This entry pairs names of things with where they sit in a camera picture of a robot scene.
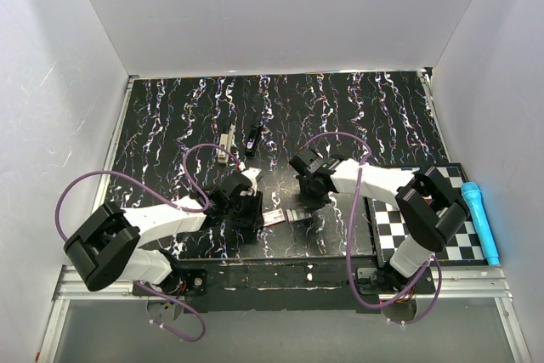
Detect black white checkerboard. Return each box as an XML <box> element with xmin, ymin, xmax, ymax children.
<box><xmin>367</xmin><ymin>162</ymin><xmax>488</xmax><ymax>264</ymax></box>

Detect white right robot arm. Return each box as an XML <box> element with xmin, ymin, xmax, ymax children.
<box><xmin>289</xmin><ymin>148</ymin><xmax>469</xmax><ymax>293</ymax></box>

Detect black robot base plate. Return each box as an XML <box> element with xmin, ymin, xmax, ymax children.
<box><xmin>152</xmin><ymin>257</ymin><xmax>380</xmax><ymax>314</ymax></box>

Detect aluminium frame rail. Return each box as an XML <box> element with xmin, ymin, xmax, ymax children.
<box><xmin>36</xmin><ymin>77</ymin><xmax>137</xmax><ymax>363</ymax></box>

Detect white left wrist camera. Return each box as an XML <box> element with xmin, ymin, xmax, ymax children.
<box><xmin>241</xmin><ymin>167</ymin><xmax>262</xmax><ymax>191</ymax></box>

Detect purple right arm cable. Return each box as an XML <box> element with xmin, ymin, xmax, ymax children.
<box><xmin>297</xmin><ymin>132</ymin><xmax>443</xmax><ymax>325</ymax></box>

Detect staple box tray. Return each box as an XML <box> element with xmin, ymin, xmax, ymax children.
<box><xmin>285</xmin><ymin>209</ymin><xmax>313</xmax><ymax>223</ymax></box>

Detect white red staple box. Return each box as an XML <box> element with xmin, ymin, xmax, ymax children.
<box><xmin>263</xmin><ymin>209</ymin><xmax>286</xmax><ymax>227</ymax></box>

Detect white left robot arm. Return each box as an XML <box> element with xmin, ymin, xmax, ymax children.
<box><xmin>64</xmin><ymin>167</ymin><xmax>264</xmax><ymax>295</ymax></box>

